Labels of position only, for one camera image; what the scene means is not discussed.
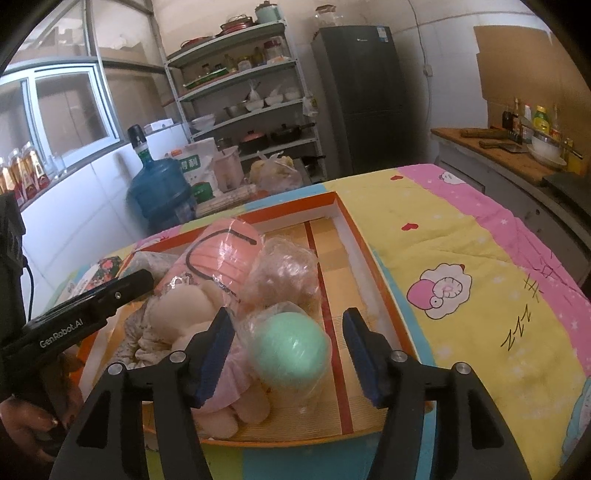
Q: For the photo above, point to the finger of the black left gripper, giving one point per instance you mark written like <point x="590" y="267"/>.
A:
<point x="120" y="291"/>

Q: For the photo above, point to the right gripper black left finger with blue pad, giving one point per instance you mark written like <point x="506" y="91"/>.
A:
<point x="107" y="442"/>

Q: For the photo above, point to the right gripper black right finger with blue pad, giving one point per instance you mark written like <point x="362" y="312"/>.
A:
<point x="472" y="439"/>

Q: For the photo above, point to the person's left hand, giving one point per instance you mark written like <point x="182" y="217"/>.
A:
<point x="24" y="422"/>

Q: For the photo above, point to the blue water jug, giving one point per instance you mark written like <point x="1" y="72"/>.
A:
<point x="159" y="192"/>

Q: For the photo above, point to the red drink bottles pack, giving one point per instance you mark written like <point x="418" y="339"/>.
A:
<point x="23" y="174"/>

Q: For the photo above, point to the orange shallow cardboard tray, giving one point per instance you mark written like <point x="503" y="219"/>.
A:
<point x="350" y="276"/>

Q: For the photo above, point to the colourful cartoon quilt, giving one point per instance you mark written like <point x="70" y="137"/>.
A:
<point x="526" y="325"/>

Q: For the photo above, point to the white green sack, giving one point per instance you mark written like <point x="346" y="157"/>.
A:
<point x="196" y="163"/>

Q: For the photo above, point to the pink plastic cup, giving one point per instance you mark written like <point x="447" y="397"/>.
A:
<point x="227" y="169"/>

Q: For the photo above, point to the beige plush in plastic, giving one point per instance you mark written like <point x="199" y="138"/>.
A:
<point x="283" y="271"/>

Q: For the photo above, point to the green ball in plastic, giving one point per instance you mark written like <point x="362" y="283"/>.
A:
<point x="289" y="351"/>

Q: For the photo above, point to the yellow plastic bag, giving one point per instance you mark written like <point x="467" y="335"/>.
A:
<point x="275" y="174"/>

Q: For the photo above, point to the wooden kitchen counter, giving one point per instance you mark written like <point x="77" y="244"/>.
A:
<point x="517" y="182"/>

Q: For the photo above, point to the grey metal shelving unit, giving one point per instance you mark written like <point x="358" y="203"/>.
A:
<point x="245" y="87"/>

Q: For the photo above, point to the dark grey refrigerator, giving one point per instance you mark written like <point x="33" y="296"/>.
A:
<point x="366" y="97"/>

